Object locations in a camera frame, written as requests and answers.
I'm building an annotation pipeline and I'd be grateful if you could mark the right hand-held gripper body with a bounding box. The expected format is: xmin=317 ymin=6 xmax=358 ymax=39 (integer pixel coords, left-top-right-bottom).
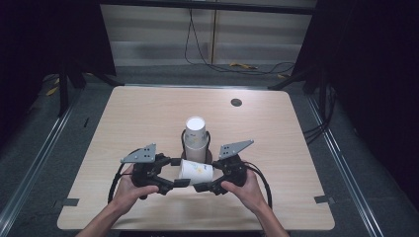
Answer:
xmin=213 ymin=139 xmax=255 ymax=188

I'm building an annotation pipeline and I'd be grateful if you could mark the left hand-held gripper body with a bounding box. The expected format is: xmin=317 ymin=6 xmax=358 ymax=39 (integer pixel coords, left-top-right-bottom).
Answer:
xmin=120 ymin=142 xmax=172 ymax=200

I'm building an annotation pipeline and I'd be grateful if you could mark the white printed paper cup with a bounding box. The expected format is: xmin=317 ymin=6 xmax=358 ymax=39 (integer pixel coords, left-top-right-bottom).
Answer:
xmin=184 ymin=116 xmax=208 ymax=146
xmin=178 ymin=159 xmax=214 ymax=186

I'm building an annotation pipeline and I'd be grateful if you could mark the person's right hand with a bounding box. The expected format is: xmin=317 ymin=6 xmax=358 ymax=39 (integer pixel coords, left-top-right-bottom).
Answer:
xmin=220 ymin=169 xmax=269 ymax=215

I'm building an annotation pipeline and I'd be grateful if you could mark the person's left hand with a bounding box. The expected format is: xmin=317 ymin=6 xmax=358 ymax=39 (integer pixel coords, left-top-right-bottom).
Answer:
xmin=110 ymin=164 xmax=160 ymax=215

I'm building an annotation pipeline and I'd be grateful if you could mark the black metal stand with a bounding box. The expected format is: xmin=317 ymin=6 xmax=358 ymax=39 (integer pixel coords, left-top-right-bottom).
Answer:
xmin=56 ymin=61 xmax=124 ymax=119

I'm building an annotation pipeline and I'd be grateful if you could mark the black crossbar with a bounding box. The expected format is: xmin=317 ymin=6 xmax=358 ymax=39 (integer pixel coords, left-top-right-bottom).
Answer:
xmin=98 ymin=0 xmax=318 ymax=16

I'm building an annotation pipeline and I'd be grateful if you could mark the black curtain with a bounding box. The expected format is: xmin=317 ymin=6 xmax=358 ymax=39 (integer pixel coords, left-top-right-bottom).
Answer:
xmin=291 ymin=0 xmax=419 ymax=211
xmin=0 ymin=0 xmax=117 ymax=146

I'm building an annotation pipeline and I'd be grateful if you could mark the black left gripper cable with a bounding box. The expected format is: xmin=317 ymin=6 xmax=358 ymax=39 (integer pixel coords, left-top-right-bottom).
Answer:
xmin=107 ymin=148 xmax=142 ymax=205

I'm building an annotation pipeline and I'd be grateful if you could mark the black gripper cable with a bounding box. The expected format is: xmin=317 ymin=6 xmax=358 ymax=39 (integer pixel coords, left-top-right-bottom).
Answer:
xmin=241 ymin=160 xmax=274 ymax=210
xmin=107 ymin=148 xmax=142 ymax=205

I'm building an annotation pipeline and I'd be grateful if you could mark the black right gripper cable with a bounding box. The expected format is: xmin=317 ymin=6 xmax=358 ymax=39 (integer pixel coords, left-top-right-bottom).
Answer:
xmin=241 ymin=160 xmax=274 ymax=210

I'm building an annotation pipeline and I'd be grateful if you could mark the black cable bundle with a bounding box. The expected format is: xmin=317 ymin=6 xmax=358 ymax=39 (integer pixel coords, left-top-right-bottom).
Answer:
xmin=302 ymin=83 xmax=338 ymax=145

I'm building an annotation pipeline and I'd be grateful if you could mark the metal floor rail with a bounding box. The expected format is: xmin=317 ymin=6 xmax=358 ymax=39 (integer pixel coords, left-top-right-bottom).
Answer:
xmin=0 ymin=88 xmax=85 ymax=229
xmin=304 ymin=94 xmax=385 ymax=237

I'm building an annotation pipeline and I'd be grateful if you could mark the black hanging cable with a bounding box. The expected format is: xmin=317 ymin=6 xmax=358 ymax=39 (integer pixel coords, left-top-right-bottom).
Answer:
xmin=183 ymin=8 xmax=296 ymax=76

